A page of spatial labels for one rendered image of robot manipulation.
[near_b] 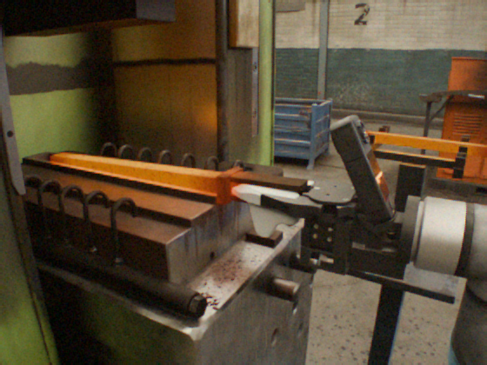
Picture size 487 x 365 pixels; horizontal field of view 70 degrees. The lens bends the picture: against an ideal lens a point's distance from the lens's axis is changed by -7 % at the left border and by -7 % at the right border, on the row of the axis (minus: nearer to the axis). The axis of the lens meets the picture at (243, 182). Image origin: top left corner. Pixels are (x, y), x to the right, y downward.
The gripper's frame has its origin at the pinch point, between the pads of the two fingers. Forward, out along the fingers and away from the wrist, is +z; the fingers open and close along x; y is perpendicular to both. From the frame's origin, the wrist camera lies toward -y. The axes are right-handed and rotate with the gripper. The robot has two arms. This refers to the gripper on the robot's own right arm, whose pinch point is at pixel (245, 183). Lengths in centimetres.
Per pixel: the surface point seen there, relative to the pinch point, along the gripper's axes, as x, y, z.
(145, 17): -2.0, -20.0, 12.6
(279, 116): 349, 46, 142
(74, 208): -10.6, 3.2, 19.4
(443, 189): 342, 101, -37
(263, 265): -1.0, 10.1, -3.1
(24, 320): -21.5, 12.7, 17.2
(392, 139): 54, 3, -11
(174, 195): -2.7, 2.2, 9.0
